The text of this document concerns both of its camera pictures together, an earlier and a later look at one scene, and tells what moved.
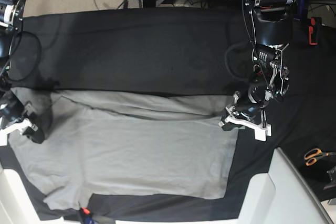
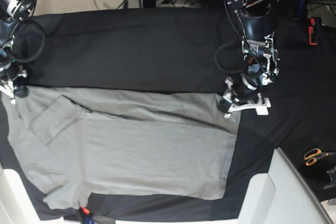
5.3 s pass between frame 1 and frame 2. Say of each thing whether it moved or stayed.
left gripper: moved
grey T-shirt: stayed
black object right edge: stayed
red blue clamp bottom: stayed
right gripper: moved
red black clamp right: stayed
